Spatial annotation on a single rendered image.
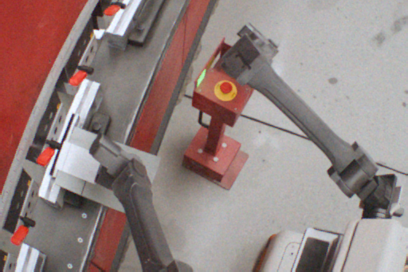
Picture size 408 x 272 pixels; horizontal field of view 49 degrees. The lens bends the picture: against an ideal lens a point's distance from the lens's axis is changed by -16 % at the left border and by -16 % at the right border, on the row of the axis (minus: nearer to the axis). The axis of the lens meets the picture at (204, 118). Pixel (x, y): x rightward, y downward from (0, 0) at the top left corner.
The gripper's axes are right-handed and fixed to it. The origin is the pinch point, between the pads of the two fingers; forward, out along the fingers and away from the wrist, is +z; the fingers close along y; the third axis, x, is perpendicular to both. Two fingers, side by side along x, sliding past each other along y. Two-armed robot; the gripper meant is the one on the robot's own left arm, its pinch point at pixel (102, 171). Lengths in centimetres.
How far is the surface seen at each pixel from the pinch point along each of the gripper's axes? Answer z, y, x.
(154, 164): -4.7, -7.2, 11.7
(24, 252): 11.7, 31.9, -12.0
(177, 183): 82, -30, 64
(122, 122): 14.0, -19.8, 5.5
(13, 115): -35.2, 7.0, -33.4
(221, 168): 63, -39, 72
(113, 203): -1.4, 7.0, 5.4
